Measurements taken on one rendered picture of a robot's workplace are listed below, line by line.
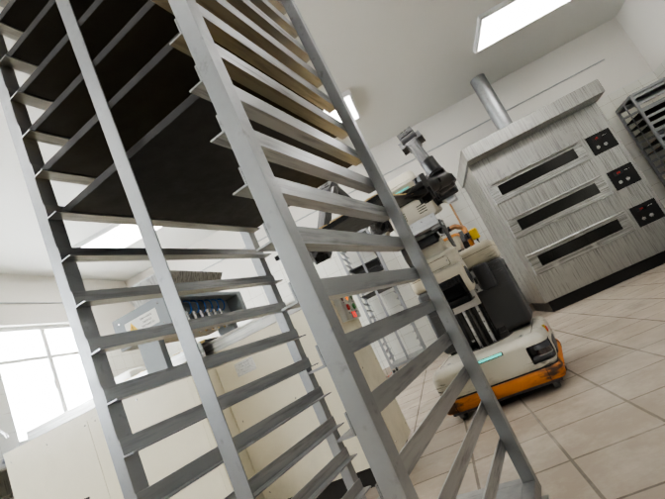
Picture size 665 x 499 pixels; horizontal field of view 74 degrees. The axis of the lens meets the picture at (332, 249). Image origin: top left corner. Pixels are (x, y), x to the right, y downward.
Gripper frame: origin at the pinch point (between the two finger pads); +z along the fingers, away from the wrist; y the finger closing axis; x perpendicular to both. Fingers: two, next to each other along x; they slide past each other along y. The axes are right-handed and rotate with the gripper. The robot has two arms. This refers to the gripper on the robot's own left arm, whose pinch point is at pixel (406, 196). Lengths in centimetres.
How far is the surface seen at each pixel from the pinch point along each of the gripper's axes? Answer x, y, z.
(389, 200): -33.0, 3.8, 27.7
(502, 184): 245, -2, -286
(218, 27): -62, -34, 60
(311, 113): -42, -22, 41
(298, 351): -4, 29, 61
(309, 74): -31, -38, 30
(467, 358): -37, 48, 32
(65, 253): -43, -11, 100
